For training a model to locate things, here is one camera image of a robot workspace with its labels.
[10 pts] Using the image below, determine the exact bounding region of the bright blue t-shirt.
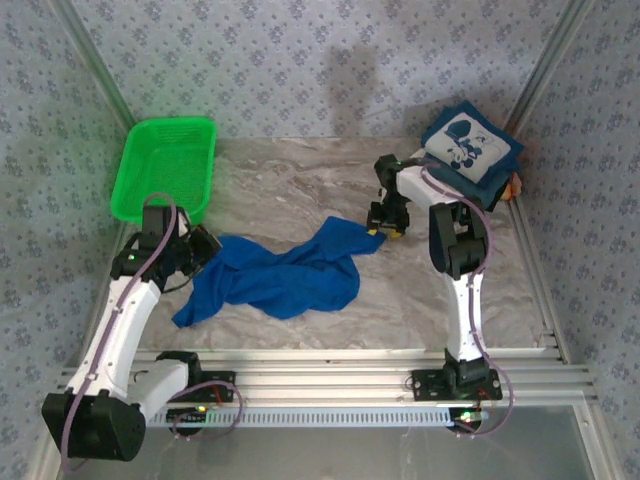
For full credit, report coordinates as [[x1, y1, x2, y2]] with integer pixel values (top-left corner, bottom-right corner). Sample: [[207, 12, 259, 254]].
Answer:
[[172, 215, 389, 329]]

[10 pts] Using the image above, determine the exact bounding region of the folded navy cartoon-print t-shirt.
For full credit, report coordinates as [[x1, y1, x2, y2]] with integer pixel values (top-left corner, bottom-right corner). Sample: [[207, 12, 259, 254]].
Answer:
[[420, 99, 525, 189]]

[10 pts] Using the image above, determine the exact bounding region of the green plastic basket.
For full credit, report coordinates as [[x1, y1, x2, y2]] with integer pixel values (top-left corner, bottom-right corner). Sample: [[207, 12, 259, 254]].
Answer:
[[109, 116, 219, 226]]

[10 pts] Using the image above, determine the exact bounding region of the folded orange and white garment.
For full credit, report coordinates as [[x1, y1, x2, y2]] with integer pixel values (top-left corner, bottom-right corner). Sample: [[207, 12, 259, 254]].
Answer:
[[499, 172, 524, 204]]

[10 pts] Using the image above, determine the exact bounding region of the small circuit board with LED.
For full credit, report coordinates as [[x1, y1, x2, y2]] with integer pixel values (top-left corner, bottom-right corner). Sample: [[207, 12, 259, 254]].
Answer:
[[449, 408, 489, 429], [167, 405, 209, 426]]

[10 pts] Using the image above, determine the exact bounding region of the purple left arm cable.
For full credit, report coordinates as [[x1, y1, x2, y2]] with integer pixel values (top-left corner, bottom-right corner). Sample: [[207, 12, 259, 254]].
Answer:
[[59, 192, 245, 474]]

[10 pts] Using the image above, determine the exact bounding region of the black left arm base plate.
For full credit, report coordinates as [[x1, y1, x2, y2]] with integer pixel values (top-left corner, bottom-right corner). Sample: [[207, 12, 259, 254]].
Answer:
[[145, 370, 237, 404]]

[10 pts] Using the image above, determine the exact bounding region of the aluminium frame cross rail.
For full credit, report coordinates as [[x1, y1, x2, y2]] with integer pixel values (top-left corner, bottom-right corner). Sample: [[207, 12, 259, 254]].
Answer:
[[53, 348, 599, 404]]

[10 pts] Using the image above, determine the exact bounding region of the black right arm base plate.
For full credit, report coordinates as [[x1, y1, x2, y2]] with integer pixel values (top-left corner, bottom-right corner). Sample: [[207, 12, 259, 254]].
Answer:
[[410, 368, 503, 401]]

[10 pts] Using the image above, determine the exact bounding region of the grey slotted cable duct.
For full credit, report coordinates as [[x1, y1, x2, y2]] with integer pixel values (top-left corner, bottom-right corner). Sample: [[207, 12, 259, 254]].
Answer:
[[144, 407, 459, 429]]

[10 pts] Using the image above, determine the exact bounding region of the aluminium frame post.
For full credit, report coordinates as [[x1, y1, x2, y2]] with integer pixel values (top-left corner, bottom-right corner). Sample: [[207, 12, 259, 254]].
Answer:
[[503, 0, 599, 136], [49, 0, 139, 129]]

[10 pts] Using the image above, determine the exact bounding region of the aluminium frame leg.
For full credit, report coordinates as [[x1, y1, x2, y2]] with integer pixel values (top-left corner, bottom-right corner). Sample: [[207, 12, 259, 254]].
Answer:
[[574, 402, 624, 480]]

